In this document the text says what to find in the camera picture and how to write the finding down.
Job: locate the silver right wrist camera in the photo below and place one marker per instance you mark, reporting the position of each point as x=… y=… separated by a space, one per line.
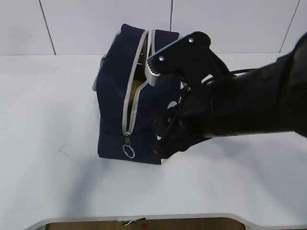
x=189 y=58

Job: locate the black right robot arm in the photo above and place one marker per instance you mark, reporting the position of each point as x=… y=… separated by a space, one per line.
x=217 y=102

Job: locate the navy blue lunch bag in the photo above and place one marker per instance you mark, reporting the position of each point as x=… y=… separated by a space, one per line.
x=126 y=129

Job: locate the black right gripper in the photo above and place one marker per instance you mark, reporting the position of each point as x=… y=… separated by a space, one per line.
x=185 y=124

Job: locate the yellow pear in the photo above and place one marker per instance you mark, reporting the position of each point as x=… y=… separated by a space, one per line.
x=135 y=85

